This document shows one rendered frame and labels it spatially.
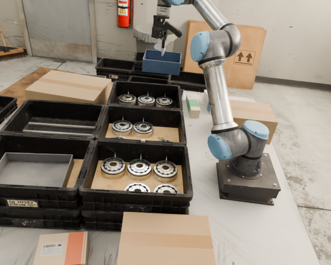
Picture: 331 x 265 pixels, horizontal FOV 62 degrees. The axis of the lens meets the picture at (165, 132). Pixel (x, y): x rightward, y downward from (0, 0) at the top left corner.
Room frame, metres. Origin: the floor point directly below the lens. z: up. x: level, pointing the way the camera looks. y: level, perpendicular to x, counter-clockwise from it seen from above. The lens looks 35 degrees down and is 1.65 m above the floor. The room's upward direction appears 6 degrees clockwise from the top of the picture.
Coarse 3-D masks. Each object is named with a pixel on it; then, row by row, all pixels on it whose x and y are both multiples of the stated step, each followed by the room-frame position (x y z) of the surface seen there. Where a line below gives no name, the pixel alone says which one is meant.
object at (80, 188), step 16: (96, 144) 0.91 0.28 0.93; (144, 144) 0.94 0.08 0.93; (160, 144) 0.95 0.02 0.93; (176, 144) 0.97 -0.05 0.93; (80, 192) 0.65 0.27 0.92; (96, 192) 0.65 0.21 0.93; (112, 192) 0.65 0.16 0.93; (128, 192) 0.66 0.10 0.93; (144, 192) 0.67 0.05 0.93; (160, 192) 0.68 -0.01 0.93; (192, 192) 0.69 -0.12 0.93
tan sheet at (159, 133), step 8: (160, 128) 1.22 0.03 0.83; (168, 128) 1.23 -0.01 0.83; (176, 128) 1.24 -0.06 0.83; (112, 136) 1.11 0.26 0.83; (128, 136) 1.12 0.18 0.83; (136, 136) 1.13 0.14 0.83; (152, 136) 1.14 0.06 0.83; (160, 136) 1.15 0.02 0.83; (168, 136) 1.16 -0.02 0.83; (176, 136) 1.17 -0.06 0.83
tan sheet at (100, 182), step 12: (96, 168) 0.87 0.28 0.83; (180, 168) 0.93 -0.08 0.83; (96, 180) 0.80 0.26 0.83; (108, 180) 0.80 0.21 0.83; (120, 180) 0.81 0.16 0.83; (132, 180) 0.82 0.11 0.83; (144, 180) 0.83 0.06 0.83; (156, 180) 0.83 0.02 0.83; (180, 180) 0.85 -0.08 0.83; (180, 192) 0.78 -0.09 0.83
